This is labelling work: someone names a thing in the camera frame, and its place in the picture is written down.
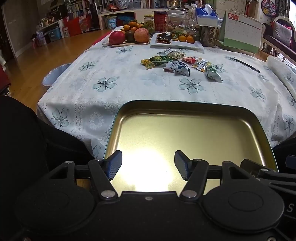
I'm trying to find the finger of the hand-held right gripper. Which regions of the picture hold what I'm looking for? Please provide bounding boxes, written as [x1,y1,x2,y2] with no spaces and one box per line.
[285,155,296,168]
[240,159,296,186]

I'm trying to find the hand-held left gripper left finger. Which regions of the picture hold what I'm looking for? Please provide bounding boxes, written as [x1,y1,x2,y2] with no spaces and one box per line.
[47,150,122,200]

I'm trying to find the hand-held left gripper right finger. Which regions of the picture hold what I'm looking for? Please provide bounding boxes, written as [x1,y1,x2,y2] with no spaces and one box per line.
[174,150,253,202]

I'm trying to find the gold metal tin tray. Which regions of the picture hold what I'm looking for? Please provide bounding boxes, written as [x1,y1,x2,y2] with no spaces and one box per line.
[104,100,279,193]

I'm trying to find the green white snack packet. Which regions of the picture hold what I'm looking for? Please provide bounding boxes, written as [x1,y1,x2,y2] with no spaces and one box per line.
[205,65,223,83]

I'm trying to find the orange yellow candy packet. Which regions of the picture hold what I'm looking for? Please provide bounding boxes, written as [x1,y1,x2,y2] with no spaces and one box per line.
[141,59,155,70]

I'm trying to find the white floral tablecloth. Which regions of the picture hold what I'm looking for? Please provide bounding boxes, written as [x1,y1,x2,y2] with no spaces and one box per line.
[37,30,296,160]

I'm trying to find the person's left leg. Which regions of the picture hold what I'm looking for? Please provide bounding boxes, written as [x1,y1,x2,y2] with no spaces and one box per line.
[0,95,96,200]

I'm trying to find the white lace cover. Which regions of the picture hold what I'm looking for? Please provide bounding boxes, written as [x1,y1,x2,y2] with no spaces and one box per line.
[265,55,296,93]

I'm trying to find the blue white snack packet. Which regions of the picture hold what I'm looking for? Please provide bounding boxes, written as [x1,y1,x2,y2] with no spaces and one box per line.
[172,61,191,76]

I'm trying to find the dark green snack packet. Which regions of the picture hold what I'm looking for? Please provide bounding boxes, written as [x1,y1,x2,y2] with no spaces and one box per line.
[148,56,174,67]

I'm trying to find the blue grey stool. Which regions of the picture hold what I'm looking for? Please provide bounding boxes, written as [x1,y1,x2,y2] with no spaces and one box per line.
[42,63,73,87]

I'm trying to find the black pen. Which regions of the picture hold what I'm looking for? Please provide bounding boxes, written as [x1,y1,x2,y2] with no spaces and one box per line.
[233,58,261,73]

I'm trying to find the beige speckled snack packet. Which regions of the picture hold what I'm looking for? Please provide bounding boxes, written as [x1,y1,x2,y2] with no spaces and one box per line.
[168,51,186,60]

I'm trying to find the dark wooden armchair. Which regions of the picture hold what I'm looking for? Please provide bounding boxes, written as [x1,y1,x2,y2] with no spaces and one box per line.
[262,16,296,63]

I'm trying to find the white rectangular plate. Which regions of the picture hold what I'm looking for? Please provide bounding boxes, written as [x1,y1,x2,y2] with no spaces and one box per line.
[150,33,205,52]

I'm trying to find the wooden fruit tray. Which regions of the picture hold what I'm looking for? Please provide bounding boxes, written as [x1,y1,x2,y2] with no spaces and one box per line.
[102,35,151,48]

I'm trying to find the red pomegranate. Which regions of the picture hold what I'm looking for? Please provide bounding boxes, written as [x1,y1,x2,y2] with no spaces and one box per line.
[109,31,126,45]

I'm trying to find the dark green fruit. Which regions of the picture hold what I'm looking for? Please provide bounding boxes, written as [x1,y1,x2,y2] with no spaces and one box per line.
[125,30,136,43]

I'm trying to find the dark chocolate packet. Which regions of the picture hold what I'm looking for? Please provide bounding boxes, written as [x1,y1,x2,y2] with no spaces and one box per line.
[157,32,172,44]

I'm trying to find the grey pink cushion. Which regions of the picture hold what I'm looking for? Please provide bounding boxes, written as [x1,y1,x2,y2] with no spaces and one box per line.
[273,22,292,47]

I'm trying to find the pink orange apple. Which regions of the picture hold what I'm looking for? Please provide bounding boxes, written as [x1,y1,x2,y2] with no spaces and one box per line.
[134,28,150,43]

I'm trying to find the blue storage bin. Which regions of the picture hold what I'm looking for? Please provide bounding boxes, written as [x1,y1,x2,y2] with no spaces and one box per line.
[47,27,62,42]

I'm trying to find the red box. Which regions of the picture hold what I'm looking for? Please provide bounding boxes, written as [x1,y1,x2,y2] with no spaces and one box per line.
[67,17,82,37]

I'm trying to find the desk calendar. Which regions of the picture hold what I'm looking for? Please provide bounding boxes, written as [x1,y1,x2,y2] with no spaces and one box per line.
[218,9,262,54]

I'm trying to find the red canister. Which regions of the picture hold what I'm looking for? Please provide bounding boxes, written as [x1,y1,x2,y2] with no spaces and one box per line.
[154,11,167,34]

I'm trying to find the glass jar yellow contents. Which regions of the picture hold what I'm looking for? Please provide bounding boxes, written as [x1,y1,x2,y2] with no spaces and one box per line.
[144,14,155,29]

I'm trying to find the large clear glass jar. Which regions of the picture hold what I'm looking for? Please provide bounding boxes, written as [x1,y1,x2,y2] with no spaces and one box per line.
[167,7,187,32]

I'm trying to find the blue white tissue box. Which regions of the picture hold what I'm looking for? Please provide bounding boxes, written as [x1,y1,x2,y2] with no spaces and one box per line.
[196,4,219,27]

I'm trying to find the white low shelf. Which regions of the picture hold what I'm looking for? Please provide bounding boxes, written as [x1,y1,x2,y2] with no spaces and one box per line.
[35,19,68,44]

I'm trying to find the bookcase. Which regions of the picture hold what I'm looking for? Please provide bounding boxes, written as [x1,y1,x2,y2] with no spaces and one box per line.
[64,0,100,32]

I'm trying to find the blue white vase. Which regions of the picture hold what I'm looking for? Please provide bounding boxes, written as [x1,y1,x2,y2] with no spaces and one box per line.
[115,0,130,10]

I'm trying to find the colourful round wall plate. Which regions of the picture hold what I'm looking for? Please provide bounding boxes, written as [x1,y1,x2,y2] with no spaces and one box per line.
[260,0,277,17]

